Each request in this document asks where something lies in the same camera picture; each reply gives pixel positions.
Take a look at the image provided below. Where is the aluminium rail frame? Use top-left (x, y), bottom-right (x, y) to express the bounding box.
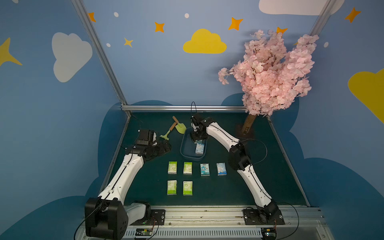
top-left (73, 205), bottom-right (335, 240)

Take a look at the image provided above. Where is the right green circuit board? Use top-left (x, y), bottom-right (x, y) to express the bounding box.
top-left (261, 228), bottom-right (277, 240)

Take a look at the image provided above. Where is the blue pocket tissue pack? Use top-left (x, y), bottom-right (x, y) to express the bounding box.
top-left (200, 164), bottom-right (210, 176)

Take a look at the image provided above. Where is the blue plastic storage box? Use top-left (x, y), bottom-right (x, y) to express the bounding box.
top-left (180, 128), bottom-right (207, 162)

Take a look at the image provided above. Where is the green toy shovel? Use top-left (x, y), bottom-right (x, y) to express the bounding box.
top-left (173, 116), bottom-right (187, 135)

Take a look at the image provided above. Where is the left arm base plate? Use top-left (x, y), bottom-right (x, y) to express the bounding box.
top-left (131, 209), bottom-right (166, 226)

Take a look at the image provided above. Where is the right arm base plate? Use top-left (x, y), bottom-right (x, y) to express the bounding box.
top-left (243, 207), bottom-right (285, 226)

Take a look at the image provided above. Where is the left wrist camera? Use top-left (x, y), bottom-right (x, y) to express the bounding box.
top-left (135, 129), bottom-right (157, 146)

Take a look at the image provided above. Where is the green toy rake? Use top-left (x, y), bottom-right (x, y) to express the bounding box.
top-left (160, 122), bottom-right (177, 141)

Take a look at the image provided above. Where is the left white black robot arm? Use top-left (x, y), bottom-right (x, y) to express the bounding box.
top-left (80, 140), bottom-right (172, 240)

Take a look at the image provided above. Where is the green circuit board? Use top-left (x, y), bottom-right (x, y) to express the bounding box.
top-left (261, 228), bottom-right (277, 240)
top-left (135, 229), bottom-right (153, 238)

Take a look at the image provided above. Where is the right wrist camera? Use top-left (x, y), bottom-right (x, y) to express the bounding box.
top-left (191, 113), bottom-right (204, 129)

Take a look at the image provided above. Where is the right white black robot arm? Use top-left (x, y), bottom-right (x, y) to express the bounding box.
top-left (191, 114), bottom-right (282, 224)

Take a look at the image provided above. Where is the pink cherry blossom tree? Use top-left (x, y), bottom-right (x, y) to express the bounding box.
top-left (218, 30), bottom-right (319, 135)

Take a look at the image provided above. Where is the left green circuit board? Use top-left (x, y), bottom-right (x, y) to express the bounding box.
top-left (135, 229), bottom-right (153, 238)

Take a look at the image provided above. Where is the green pocket tissue pack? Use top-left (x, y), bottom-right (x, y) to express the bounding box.
top-left (168, 162), bottom-right (178, 175)

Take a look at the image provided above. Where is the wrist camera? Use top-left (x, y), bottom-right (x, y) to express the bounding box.
top-left (135, 129), bottom-right (157, 146)
top-left (191, 113), bottom-right (204, 129)

